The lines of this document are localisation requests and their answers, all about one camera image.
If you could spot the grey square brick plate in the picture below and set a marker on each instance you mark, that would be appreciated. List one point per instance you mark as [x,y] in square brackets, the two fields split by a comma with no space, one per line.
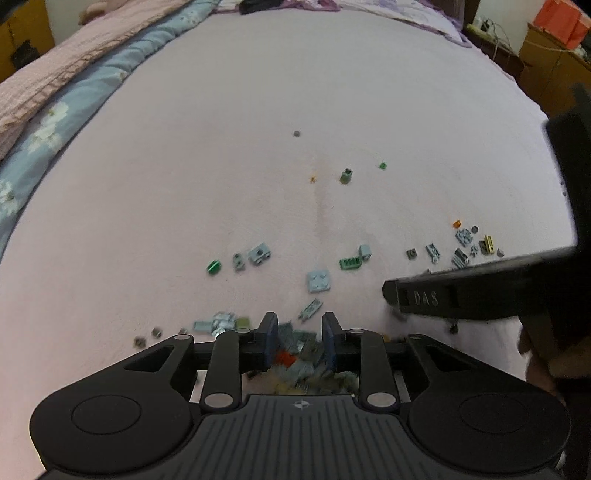
[319,281]

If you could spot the wooden bedside table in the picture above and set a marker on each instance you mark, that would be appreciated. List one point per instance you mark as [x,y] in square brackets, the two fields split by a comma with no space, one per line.
[493,41]

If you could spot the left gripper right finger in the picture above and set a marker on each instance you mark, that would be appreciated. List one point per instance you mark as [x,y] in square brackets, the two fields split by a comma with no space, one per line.
[364,353]

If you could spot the orange paper bag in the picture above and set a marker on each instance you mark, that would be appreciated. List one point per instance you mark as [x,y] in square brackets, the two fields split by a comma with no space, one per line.
[564,21]

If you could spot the dark clothing pile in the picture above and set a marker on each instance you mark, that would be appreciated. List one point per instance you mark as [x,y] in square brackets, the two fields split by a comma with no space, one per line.
[247,7]

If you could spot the blue floral blanket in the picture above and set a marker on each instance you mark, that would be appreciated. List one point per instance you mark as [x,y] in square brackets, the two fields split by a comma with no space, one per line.
[67,111]

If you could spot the pink checked quilt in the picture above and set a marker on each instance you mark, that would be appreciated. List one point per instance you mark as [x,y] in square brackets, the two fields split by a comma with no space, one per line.
[28,90]

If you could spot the purple floral pillow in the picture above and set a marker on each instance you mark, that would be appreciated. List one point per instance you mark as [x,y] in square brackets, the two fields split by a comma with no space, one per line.
[420,14]

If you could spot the green brick plate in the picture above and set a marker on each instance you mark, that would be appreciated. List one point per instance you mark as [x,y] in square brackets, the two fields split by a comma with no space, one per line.
[351,263]

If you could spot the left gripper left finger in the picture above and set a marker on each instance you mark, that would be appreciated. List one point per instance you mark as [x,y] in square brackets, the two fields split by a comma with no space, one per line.
[231,355]

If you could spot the yellow wooden wardrobe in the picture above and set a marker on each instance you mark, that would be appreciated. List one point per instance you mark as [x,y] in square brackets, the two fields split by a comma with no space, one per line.
[25,35]

